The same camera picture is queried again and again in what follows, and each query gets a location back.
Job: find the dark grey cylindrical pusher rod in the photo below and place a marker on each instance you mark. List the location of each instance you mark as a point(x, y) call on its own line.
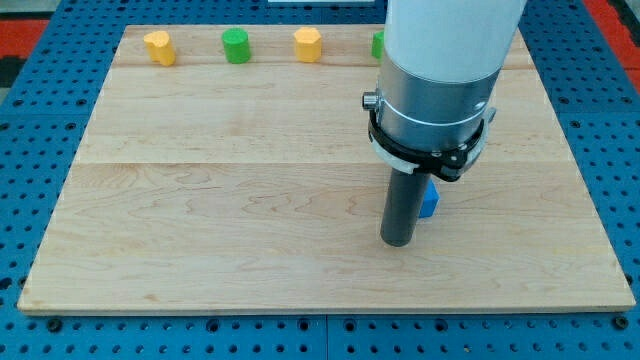
point(403, 203)

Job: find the light wooden board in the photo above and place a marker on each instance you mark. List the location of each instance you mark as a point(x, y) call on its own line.
point(207, 188)

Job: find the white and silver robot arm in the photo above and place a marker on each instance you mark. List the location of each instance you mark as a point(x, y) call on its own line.
point(429, 115)

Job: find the green cylinder block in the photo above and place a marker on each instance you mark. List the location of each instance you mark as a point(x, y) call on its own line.
point(236, 45)

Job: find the blue block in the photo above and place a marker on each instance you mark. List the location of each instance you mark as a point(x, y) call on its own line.
point(430, 201)

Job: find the green block behind arm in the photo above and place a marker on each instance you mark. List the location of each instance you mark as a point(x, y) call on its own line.
point(377, 45)

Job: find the yellow hexagon block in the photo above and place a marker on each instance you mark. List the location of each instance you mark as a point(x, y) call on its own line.
point(307, 44)

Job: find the yellow heart block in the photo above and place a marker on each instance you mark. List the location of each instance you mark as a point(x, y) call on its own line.
point(160, 48)

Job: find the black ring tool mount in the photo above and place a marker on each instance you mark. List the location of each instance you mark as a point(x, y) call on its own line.
point(447, 165)

